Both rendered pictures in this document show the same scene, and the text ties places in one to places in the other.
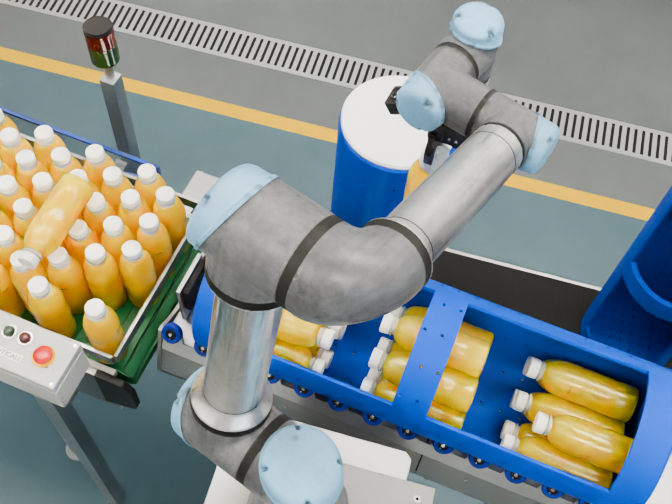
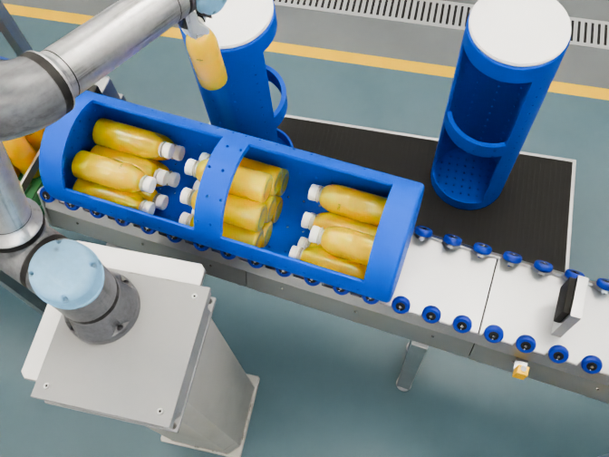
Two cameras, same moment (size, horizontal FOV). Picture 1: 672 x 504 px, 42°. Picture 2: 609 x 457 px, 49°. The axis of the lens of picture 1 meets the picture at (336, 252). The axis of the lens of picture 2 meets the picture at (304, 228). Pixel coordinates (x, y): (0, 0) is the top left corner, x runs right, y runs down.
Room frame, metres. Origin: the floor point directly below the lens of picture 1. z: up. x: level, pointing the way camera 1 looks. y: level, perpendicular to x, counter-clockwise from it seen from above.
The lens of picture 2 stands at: (-0.05, -0.49, 2.52)
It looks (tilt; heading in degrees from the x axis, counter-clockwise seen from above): 65 degrees down; 9
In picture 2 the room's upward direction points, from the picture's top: 8 degrees counter-clockwise
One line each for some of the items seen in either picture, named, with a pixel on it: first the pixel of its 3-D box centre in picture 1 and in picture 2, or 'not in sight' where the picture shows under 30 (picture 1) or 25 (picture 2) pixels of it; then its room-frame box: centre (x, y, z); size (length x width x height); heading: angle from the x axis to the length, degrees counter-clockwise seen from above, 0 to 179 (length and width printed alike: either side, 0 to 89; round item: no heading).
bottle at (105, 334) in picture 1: (104, 331); not in sight; (0.71, 0.45, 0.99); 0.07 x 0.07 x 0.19
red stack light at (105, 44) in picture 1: (99, 35); not in sight; (1.29, 0.55, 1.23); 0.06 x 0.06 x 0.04
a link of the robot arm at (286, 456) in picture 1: (297, 473); (71, 278); (0.35, 0.02, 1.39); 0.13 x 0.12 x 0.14; 59
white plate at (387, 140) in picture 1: (399, 121); (225, 9); (1.31, -0.12, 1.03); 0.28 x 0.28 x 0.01
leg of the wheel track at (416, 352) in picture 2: not in sight; (411, 364); (0.47, -0.69, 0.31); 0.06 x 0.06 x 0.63; 73
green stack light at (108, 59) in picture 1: (103, 50); not in sight; (1.29, 0.55, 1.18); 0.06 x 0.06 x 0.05
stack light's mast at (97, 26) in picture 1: (104, 52); not in sight; (1.29, 0.55, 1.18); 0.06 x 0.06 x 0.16
